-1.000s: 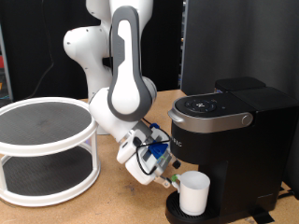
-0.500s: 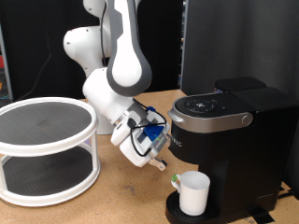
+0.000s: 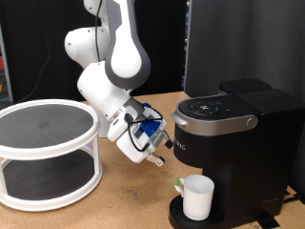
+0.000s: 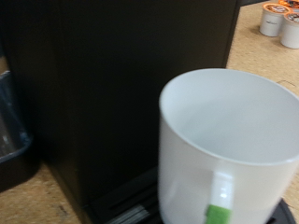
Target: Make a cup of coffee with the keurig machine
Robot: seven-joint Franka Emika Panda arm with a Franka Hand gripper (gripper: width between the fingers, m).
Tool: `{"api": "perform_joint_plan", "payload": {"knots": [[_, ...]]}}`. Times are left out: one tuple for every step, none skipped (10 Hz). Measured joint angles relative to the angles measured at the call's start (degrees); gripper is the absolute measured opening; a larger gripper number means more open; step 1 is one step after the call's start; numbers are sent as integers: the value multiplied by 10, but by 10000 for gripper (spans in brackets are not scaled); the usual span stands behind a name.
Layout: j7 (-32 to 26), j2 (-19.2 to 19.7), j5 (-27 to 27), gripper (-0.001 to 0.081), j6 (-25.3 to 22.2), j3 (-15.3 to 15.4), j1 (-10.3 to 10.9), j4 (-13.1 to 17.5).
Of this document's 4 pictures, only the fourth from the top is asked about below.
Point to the black Keurig coffee machine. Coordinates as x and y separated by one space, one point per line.
109 93

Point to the dark grey plastic bin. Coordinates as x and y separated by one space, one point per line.
12 140

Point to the white pod with orange lid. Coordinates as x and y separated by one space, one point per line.
291 32
291 3
271 21

